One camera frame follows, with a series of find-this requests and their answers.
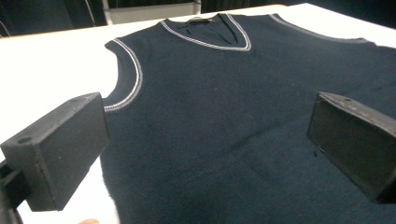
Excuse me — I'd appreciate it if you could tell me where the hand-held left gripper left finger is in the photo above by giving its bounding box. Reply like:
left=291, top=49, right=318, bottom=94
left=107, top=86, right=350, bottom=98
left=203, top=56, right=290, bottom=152
left=0, top=91, right=110, bottom=213

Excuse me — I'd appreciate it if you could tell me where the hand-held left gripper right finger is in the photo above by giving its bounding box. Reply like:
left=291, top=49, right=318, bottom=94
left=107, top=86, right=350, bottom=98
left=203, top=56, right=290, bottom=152
left=306, top=91, right=396, bottom=204

